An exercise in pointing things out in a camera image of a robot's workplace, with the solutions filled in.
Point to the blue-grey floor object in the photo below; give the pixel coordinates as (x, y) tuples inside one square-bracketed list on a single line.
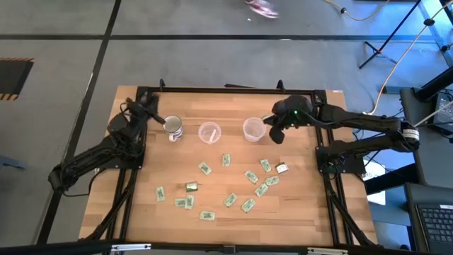
[(10, 163)]

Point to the black base bar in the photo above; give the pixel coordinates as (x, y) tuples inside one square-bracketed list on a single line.
[(389, 180)]

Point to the black keyboard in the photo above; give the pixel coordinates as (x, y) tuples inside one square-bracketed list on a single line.
[(437, 226)]

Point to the black device box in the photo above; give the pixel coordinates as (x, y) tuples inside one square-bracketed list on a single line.
[(446, 113)]

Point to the blue and white mug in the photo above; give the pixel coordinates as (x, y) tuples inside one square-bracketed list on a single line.
[(172, 124)]

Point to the black flat rod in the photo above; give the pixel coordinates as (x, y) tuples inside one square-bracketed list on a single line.
[(239, 85)]

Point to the grey metal beam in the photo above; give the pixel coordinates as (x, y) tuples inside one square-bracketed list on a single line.
[(439, 39)]

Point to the grey desk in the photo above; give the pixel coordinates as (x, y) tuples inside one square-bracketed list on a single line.
[(428, 159)]

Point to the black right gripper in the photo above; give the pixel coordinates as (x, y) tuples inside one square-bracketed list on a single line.
[(293, 111)]

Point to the black crossbar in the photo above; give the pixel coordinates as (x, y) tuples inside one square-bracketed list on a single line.
[(53, 248)]

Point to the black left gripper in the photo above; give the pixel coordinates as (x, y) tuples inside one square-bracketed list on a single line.
[(141, 108)]

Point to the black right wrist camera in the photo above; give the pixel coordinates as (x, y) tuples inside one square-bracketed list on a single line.
[(277, 135)]

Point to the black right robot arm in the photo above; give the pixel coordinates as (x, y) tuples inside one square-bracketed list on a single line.
[(364, 122)]

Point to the black round clamp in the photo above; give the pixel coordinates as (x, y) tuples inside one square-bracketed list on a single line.
[(342, 10), (445, 47), (429, 22)]

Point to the person's foot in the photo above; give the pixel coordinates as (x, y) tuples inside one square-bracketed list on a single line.
[(262, 8)]

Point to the short clear plastic cup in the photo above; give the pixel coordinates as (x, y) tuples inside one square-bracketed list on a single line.
[(205, 129)]

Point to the black hazard-striped floor hatch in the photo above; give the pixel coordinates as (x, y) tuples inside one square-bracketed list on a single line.
[(14, 76)]

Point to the silver bracket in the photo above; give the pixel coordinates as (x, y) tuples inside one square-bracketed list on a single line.
[(327, 251), (131, 246)]

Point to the black aluminium table frame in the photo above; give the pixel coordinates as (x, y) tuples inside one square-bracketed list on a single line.
[(230, 90)]

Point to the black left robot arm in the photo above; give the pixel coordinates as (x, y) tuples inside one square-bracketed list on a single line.
[(88, 157)]

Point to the black tripod stand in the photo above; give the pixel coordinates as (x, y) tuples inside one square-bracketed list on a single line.
[(389, 35)]

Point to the white paper sheet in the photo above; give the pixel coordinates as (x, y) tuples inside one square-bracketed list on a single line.
[(377, 173)]

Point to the tall clear plastic cup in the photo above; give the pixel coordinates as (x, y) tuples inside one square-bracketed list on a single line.
[(254, 129)]

